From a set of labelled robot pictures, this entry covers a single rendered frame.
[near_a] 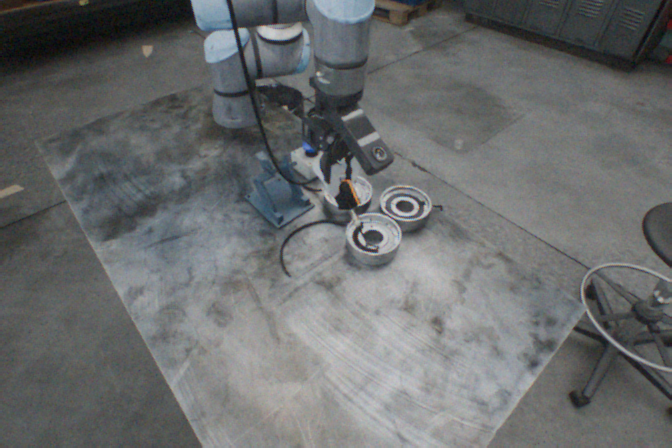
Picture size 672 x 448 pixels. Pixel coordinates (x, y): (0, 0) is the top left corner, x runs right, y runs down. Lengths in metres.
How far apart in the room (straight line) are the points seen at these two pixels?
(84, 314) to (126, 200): 0.98
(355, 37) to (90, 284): 1.68
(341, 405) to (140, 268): 0.45
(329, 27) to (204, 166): 0.59
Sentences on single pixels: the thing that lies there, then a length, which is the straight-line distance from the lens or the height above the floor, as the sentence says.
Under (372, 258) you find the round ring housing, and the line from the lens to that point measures 0.73.
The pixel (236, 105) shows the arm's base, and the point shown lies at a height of 0.86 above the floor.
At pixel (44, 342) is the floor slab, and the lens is 1.91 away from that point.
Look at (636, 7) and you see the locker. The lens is 3.82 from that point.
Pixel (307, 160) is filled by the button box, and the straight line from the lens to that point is 0.91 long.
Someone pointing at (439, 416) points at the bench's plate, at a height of 0.80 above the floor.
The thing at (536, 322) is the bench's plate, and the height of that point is 0.80.
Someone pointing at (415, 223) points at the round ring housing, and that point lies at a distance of 0.79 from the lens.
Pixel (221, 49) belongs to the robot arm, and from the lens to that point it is 1.05.
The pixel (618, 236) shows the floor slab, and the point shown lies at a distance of 2.29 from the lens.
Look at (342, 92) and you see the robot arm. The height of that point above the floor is 1.14.
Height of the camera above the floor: 1.40
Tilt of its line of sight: 43 degrees down
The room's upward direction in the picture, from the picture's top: straight up
